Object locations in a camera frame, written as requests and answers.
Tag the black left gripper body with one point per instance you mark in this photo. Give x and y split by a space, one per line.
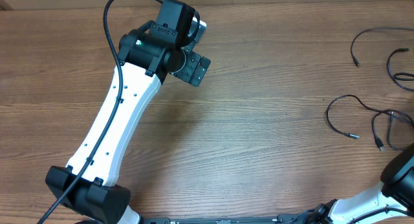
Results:
187 72

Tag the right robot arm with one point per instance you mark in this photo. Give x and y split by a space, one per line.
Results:
391 197

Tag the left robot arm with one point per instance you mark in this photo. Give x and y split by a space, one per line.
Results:
144 57

